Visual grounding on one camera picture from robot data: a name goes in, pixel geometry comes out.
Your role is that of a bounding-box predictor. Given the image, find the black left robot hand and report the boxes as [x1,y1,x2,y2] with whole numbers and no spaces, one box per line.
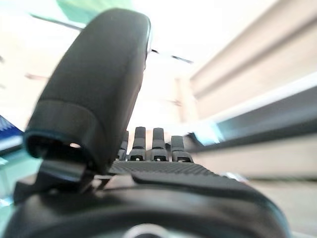
[4,7,293,238]

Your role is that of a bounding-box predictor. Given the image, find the blue plastic shopping basket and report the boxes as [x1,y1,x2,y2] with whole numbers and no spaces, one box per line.
[0,115,24,152]

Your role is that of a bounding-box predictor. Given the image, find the wooden display shelf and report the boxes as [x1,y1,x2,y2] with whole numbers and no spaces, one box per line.
[188,71,317,154]

